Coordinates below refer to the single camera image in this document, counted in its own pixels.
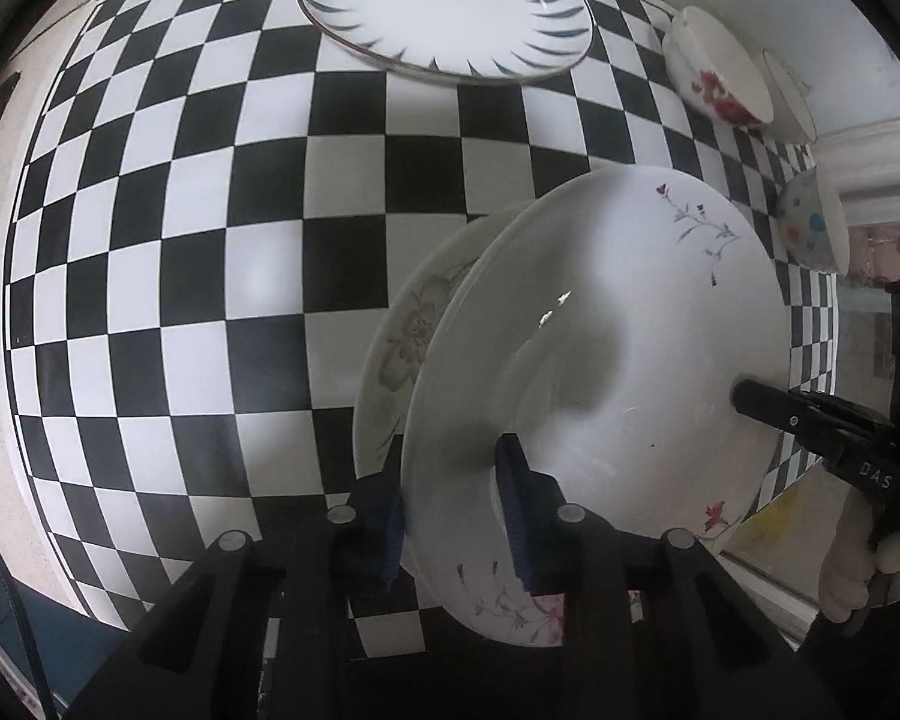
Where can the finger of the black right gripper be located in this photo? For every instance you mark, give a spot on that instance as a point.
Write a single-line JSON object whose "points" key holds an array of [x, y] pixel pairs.
{"points": [[792, 411]]}

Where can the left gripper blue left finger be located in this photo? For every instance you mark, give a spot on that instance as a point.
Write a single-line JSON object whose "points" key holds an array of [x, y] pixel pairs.
{"points": [[377, 545]]}

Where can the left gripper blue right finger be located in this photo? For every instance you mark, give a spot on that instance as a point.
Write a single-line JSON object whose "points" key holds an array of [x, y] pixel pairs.
{"points": [[538, 541]]}

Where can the white plate embossed flower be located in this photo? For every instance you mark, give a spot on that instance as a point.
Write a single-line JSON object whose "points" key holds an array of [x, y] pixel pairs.
{"points": [[397, 353]]}

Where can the white plate small floral print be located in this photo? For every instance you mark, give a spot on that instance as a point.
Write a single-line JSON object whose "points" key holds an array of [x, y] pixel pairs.
{"points": [[605, 327]]}

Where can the white bowl coloured dots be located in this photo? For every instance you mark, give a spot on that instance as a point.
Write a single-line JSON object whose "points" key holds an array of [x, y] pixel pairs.
{"points": [[811, 220]]}

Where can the white bowl red flowers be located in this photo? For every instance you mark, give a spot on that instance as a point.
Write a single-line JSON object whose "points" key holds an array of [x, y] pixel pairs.
{"points": [[713, 73]]}

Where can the white plate blue leaf pattern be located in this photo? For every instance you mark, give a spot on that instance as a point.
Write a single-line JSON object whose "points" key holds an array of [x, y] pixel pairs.
{"points": [[477, 41]]}

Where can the white bowl dark rim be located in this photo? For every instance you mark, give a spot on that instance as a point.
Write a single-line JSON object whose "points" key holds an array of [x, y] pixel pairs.
{"points": [[793, 120]]}

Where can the white gloved right hand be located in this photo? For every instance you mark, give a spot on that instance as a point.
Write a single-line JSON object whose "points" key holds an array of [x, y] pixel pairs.
{"points": [[851, 562]]}

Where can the checkered black white mat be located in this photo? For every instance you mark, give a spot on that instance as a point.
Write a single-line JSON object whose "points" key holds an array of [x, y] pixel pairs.
{"points": [[217, 207]]}

